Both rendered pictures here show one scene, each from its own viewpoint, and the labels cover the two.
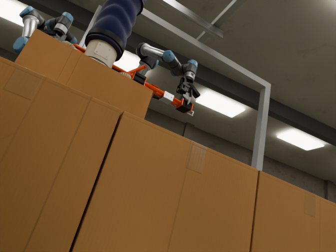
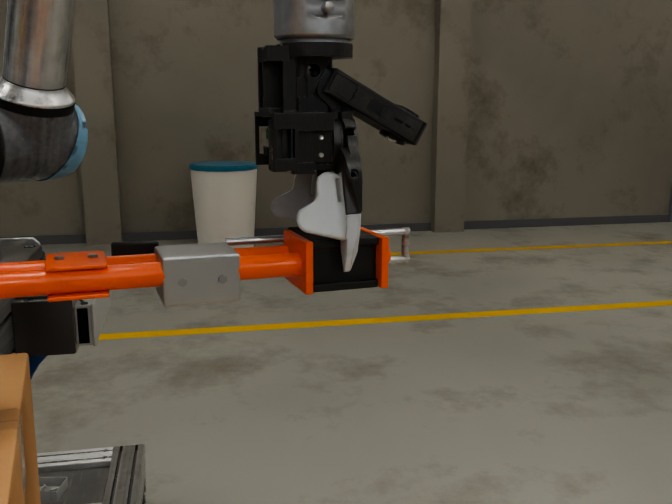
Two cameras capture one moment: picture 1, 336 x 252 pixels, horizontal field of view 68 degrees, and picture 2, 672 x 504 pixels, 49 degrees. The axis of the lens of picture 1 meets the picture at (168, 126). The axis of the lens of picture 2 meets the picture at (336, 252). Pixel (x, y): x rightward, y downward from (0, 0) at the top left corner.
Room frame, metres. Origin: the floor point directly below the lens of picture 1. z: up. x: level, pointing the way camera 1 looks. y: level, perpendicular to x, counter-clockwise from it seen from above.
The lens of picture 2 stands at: (0.74, -0.12, 1.26)
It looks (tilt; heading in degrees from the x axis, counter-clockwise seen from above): 12 degrees down; 4
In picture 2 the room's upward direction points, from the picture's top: straight up
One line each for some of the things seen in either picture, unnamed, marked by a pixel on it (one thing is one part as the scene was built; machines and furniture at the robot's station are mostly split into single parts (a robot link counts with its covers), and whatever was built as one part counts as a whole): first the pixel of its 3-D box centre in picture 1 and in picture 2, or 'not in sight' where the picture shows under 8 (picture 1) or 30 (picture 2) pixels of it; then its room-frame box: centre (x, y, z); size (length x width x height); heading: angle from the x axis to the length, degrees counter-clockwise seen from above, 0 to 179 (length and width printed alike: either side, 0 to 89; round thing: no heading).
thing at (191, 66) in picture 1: (191, 68); not in sight; (1.45, -0.05, 1.41); 0.09 x 0.08 x 0.11; 52
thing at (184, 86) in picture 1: (185, 86); (307, 110); (1.45, -0.04, 1.25); 0.09 x 0.08 x 0.12; 114
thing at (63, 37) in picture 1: (56, 40); not in sight; (1.34, 0.83, 1.26); 0.09 x 0.08 x 0.12; 114
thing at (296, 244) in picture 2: (184, 105); (334, 258); (1.45, -0.07, 1.11); 0.08 x 0.07 x 0.05; 114
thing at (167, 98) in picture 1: (166, 97); (196, 272); (1.40, 0.06, 1.10); 0.07 x 0.07 x 0.04; 24
